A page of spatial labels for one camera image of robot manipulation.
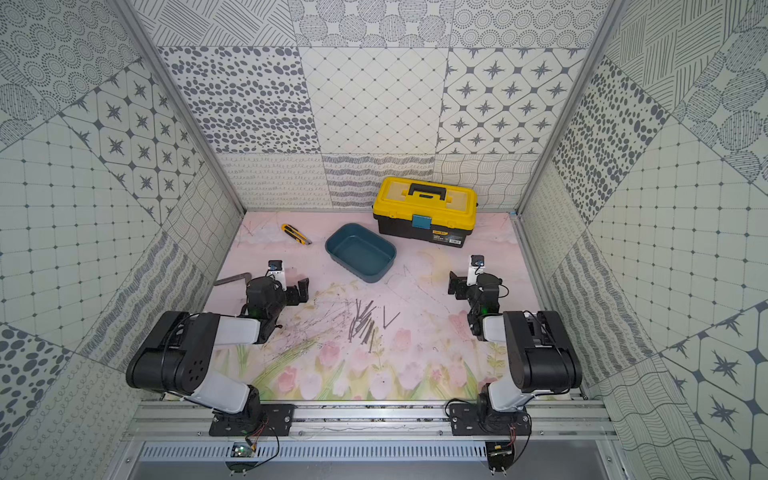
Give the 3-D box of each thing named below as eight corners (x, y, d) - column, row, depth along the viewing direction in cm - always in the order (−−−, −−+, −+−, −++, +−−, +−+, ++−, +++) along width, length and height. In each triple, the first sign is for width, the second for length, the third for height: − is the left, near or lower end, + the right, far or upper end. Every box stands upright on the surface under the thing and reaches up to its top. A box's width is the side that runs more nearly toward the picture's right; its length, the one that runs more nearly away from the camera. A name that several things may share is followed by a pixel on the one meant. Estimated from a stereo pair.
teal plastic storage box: (323, 255, 110) (319, 244, 105) (353, 228, 119) (351, 217, 114) (373, 289, 101) (372, 279, 96) (402, 257, 110) (402, 246, 105)
